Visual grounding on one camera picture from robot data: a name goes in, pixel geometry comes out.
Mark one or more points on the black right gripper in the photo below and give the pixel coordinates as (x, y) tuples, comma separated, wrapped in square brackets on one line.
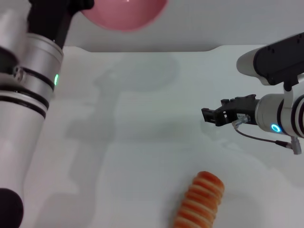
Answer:
[(237, 110)]

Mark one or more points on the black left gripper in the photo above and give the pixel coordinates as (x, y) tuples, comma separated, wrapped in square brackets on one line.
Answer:
[(52, 21)]

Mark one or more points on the pink plastic bowl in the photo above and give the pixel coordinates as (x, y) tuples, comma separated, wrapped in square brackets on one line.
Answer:
[(126, 14)]

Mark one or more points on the oblong golden bread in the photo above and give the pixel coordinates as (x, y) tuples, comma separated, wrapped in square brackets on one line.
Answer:
[(199, 202)]

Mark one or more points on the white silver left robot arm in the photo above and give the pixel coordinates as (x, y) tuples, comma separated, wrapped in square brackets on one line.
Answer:
[(23, 107)]

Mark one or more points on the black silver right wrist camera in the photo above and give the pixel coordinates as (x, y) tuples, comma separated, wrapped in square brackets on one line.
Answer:
[(273, 61)]

